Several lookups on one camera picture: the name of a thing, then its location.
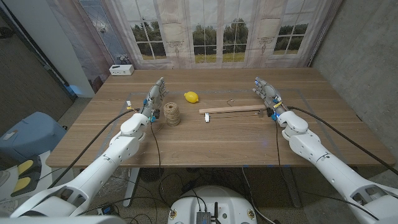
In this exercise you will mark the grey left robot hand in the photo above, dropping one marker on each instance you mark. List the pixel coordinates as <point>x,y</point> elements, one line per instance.
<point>154,99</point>

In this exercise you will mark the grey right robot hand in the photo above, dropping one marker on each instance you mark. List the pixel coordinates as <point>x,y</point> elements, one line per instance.
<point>269,95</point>

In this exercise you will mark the jute twine spool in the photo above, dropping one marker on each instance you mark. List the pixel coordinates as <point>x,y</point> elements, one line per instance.
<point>172,114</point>

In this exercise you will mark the jute thread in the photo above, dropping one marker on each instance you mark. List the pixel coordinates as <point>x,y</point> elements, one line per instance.
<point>159,128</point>

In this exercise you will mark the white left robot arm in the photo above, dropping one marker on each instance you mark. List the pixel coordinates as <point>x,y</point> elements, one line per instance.
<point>102,165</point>

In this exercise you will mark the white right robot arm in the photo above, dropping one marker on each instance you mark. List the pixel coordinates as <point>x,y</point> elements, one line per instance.
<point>326,165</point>

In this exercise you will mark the yellow toy lemon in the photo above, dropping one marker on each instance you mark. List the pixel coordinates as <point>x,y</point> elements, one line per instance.
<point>191,97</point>

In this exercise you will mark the white power box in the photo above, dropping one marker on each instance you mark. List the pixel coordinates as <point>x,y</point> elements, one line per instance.
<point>121,70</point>

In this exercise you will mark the black round floor fan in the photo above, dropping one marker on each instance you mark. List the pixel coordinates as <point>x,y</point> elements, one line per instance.
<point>151,175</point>

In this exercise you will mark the white table leg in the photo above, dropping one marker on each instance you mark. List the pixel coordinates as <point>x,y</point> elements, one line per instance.
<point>132,186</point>

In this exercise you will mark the printed window backdrop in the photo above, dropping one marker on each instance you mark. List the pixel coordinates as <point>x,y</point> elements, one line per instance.
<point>217,18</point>

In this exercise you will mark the grey table leg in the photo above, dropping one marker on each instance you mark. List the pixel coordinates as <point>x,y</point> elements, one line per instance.
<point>292,189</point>

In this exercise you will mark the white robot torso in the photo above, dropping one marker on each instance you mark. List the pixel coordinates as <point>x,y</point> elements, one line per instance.
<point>214,196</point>

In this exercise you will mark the blue floor adapter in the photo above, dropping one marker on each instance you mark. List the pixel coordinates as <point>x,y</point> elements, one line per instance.
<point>108,210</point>

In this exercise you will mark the grey electronics box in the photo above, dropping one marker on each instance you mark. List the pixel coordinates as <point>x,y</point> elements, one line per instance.
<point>203,217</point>

